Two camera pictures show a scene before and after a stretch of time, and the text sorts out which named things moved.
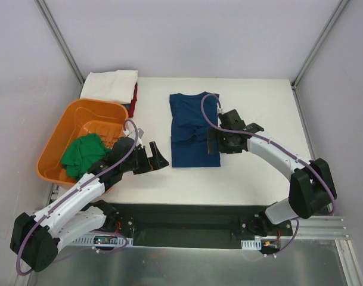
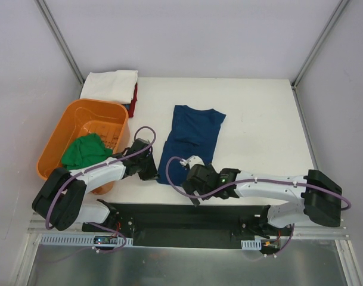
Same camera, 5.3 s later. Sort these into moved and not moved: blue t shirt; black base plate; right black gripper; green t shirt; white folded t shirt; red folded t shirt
Moved: blue t shirt; right black gripper
Not moved: black base plate; green t shirt; white folded t shirt; red folded t shirt
